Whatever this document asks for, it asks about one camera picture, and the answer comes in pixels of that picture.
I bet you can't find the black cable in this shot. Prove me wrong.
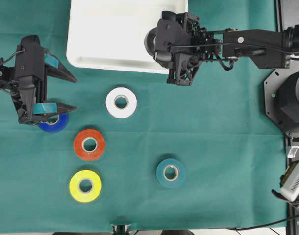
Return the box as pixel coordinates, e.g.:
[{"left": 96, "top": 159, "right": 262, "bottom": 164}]
[{"left": 227, "top": 212, "right": 299, "bottom": 231}]

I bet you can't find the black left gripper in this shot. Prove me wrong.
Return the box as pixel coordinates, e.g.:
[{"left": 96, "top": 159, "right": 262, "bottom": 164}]
[{"left": 12, "top": 35, "right": 78, "bottom": 124}]

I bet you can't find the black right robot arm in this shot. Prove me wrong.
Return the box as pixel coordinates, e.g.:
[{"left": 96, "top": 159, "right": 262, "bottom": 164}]
[{"left": 144, "top": 11, "right": 299, "bottom": 138}]

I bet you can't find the red tape roll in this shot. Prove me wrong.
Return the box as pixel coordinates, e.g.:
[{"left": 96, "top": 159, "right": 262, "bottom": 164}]
[{"left": 73, "top": 129, "right": 106, "bottom": 161}]

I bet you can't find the yellow tape roll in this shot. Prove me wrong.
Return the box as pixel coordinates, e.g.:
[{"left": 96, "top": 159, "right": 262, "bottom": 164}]
[{"left": 69, "top": 170, "right": 102, "bottom": 203}]

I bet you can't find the green table cloth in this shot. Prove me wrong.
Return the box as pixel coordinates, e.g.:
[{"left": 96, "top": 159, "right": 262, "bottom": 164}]
[{"left": 0, "top": 0, "right": 286, "bottom": 233}]

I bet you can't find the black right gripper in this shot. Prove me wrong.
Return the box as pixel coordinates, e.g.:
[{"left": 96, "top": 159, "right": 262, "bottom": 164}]
[{"left": 153, "top": 11, "right": 201, "bottom": 86}]

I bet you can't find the black camera stand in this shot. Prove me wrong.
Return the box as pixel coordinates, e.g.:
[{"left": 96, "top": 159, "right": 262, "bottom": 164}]
[{"left": 111, "top": 224, "right": 131, "bottom": 235}]

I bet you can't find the black tape roll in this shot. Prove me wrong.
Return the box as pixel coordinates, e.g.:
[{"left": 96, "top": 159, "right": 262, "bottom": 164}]
[{"left": 144, "top": 28, "right": 157, "bottom": 57}]

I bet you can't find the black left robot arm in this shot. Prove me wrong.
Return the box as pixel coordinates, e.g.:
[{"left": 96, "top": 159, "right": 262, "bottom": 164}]
[{"left": 0, "top": 35, "right": 77, "bottom": 125}]

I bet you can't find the white tape roll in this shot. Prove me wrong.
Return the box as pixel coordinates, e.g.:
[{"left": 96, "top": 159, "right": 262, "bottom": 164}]
[{"left": 105, "top": 87, "right": 137, "bottom": 118}]

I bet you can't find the white plastic case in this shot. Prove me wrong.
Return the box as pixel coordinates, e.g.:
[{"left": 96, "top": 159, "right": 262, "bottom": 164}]
[{"left": 66, "top": 0, "right": 188, "bottom": 74}]

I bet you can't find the white perforated box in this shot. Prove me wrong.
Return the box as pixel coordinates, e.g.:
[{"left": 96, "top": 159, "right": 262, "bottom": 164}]
[{"left": 280, "top": 162, "right": 299, "bottom": 202}]

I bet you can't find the teal green tape roll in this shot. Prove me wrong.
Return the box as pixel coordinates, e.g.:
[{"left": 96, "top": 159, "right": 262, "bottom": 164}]
[{"left": 156, "top": 158, "right": 186, "bottom": 188}]

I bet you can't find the blue tape roll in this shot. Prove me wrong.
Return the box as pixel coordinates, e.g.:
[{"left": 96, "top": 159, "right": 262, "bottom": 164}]
[{"left": 38, "top": 113, "right": 69, "bottom": 133}]

